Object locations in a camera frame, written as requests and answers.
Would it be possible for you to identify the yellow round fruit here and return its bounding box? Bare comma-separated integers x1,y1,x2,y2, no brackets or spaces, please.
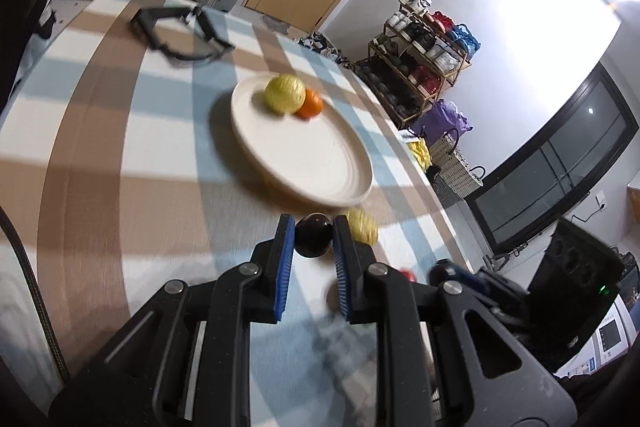
347,207,379,245
263,74,307,116

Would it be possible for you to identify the woven basket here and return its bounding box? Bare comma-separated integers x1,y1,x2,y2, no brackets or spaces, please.
427,129,486,208

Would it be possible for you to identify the yellow plastic bag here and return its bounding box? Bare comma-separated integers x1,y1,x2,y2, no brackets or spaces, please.
407,138,434,174

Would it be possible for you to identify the purple bag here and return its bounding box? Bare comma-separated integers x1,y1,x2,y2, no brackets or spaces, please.
412,99,473,138

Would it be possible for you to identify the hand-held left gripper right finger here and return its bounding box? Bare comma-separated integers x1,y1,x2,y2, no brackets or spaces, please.
332,215,582,427

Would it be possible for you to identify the orange mandarin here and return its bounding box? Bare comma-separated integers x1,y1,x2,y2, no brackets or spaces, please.
295,88,325,120

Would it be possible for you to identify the black plastic frame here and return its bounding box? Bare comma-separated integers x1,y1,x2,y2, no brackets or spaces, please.
131,6,235,66

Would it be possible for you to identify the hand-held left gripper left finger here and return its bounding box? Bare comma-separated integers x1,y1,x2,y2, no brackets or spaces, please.
47,213,297,427

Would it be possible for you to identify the black braided cable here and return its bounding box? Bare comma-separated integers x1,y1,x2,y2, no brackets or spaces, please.
0,206,69,385

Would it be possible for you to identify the pile of loose footwear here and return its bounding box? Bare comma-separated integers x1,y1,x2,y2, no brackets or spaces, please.
299,34,352,68

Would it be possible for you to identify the cream round plate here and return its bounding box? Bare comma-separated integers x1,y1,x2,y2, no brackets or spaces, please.
231,74,375,208

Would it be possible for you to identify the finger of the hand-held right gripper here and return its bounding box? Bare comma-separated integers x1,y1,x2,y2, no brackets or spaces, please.
440,261,502,304

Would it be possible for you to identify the wooden shoe rack with shoes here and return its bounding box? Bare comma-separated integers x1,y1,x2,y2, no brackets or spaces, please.
356,0,481,125

